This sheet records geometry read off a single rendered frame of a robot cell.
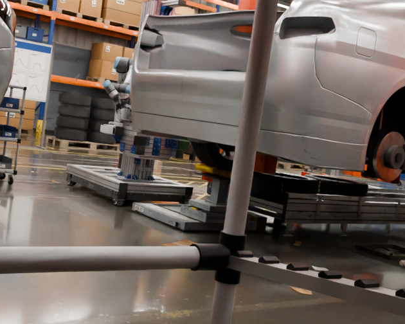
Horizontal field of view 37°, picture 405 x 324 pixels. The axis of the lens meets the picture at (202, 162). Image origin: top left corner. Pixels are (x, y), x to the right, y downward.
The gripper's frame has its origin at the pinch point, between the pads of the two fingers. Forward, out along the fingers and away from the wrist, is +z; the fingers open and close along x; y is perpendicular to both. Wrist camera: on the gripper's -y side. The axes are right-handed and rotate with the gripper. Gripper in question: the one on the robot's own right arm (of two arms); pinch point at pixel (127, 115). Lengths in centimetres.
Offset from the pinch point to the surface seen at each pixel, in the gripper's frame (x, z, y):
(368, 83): -148, 78, -168
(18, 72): 193, -219, 531
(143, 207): 38, 74, 12
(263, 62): -81, 44, -437
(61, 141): 236, -95, 669
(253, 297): -28, 137, -197
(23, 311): 46, 67, -270
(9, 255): -47, 46, -455
